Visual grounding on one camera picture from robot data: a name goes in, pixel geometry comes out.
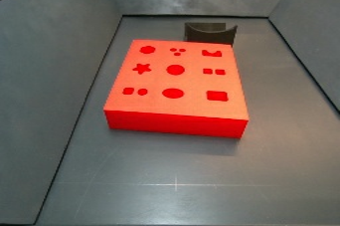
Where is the red shape-sorting board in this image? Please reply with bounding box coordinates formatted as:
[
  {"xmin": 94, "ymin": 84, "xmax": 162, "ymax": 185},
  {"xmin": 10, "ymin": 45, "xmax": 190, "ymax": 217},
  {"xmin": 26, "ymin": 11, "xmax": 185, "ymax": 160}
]
[{"xmin": 104, "ymin": 40, "xmax": 248, "ymax": 138}]

